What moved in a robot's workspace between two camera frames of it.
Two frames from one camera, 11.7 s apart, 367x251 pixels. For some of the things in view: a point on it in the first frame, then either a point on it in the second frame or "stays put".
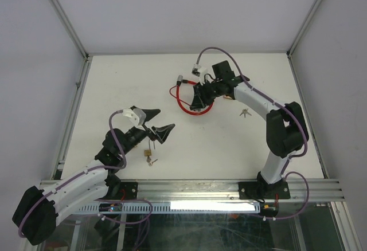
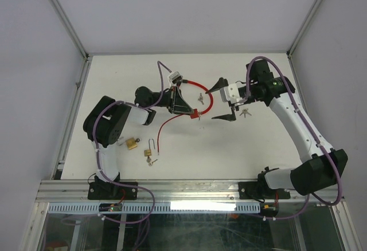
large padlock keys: x=245 y=112 stays put
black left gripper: x=162 y=132 -> x=180 y=106
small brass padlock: x=148 y=152 stays put
